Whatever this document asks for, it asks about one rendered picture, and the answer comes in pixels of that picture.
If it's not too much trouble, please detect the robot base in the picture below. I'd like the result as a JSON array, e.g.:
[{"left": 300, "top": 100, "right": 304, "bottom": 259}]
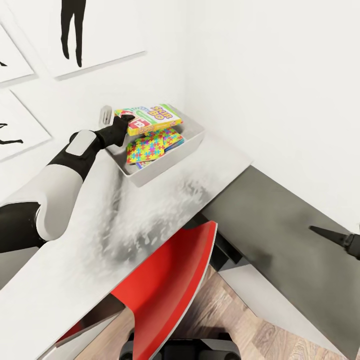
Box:
[{"left": 118, "top": 332, "right": 242, "bottom": 360}]

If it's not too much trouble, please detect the board game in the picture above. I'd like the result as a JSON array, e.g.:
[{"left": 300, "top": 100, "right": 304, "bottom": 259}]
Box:
[
  {"left": 114, "top": 103, "right": 184, "bottom": 136},
  {"left": 135, "top": 159, "right": 155, "bottom": 170},
  {"left": 164, "top": 139, "right": 184, "bottom": 152}
]

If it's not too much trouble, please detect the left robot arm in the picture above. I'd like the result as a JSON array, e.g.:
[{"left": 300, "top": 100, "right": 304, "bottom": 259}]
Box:
[{"left": 0, "top": 105, "right": 135, "bottom": 291}]

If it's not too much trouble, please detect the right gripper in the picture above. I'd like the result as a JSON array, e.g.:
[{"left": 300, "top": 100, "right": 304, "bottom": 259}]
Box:
[{"left": 309, "top": 225, "right": 360, "bottom": 261}]

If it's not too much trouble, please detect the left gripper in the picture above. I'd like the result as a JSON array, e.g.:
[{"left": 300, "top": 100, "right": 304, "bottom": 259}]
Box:
[{"left": 104, "top": 114, "right": 135, "bottom": 147}]

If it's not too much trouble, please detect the jigsaw puzzle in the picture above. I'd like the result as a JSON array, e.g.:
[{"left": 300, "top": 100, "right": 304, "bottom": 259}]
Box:
[
  {"left": 144, "top": 127, "right": 183, "bottom": 148},
  {"left": 126, "top": 134, "right": 168, "bottom": 164}
]

